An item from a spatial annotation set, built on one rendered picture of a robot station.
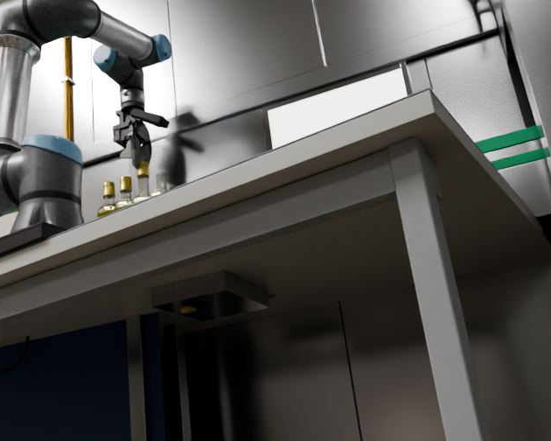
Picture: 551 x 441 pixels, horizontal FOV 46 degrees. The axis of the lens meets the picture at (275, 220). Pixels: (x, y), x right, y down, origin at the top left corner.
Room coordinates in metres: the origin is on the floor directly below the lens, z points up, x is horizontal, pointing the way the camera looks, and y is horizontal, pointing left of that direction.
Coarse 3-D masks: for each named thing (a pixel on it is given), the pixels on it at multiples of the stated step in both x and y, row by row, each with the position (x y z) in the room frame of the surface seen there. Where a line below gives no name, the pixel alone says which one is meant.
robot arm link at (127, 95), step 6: (126, 90) 1.65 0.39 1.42; (132, 90) 1.65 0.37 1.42; (138, 90) 1.66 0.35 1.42; (120, 96) 1.66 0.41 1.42; (126, 96) 1.65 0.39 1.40; (132, 96) 1.65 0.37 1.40; (138, 96) 1.65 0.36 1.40; (144, 96) 1.68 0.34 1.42; (120, 102) 1.67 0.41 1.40; (144, 102) 1.68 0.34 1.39
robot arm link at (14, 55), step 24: (24, 0) 1.16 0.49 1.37; (0, 24) 1.17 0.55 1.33; (24, 24) 1.18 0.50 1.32; (0, 48) 1.19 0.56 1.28; (24, 48) 1.20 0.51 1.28; (0, 72) 1.18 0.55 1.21; (24, 72) 1.21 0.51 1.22; (0, 96) 1.17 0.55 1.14; (24, 96) 1.21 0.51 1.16; (0, 120) 1.17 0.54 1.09; (24, 120) 1.21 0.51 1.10; (0, 144) 1.16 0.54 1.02; (0, 168) 1.13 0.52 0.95; (0, 192) 1.15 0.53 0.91; (0, 216) 1.23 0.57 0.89
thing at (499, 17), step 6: (492, 0) 1.37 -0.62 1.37; (498, 0) 1.24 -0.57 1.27; (492, 6) 1.43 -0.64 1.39; (498, 6) 1.28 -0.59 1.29; (498, 12) 1.33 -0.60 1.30; (498, 18) 1.38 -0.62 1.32; (504, 18) 1.27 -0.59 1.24; (498, 24) 1.43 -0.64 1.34; (504, 24) 1.30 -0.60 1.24; (504, 30) 1.32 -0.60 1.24; (504, 36) 1.35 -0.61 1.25; (504, 42) 1.40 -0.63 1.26; (510, 42) 1.37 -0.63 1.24; (504, 48) 1.45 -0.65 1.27; (510, 48) 1.40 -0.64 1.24; (510, 54) 1.43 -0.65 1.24; (510, 60) 1.46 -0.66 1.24
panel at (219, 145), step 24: (384, 72) 1.54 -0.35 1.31; (312, 96) 1.62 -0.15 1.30; (240, 120) 1.69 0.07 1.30; (264, 120) 1.67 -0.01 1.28; (168, 144) 1.78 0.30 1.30; (192, 144) 1.75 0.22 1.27; (216, 144) 1.72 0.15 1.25; (240, 144) 1.70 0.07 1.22; (264, 144) 1.67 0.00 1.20; (168, 168) 1.78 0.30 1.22; (192, 168) 1.75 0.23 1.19; (216, 168) 1.72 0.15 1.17
